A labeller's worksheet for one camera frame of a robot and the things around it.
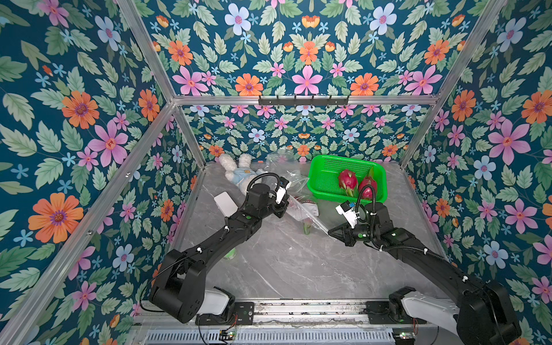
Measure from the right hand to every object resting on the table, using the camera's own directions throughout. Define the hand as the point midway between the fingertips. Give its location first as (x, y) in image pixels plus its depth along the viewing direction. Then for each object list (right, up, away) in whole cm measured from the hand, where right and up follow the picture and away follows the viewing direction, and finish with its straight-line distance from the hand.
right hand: (334, 228), depth 79 cm
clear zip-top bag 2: (-10, +6, +3) cm, 12 cm away
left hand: (-17, +13, +5) cm, 22 cm away
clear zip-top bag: (-20, +29, +44) cm, 57 cm away
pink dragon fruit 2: (+20, +12, +20) cm, 31 cm away
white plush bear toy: (-40, +21, +25) cm, 52 cm away
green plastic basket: (+1, +21, +35) cm, 40 cm away
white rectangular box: (-46, +7, +18) cm, 50 cm away
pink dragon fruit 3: (-9, +9, +12) cm, 18 cm away
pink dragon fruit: (+12, +18, +25) cm, 33 cm away
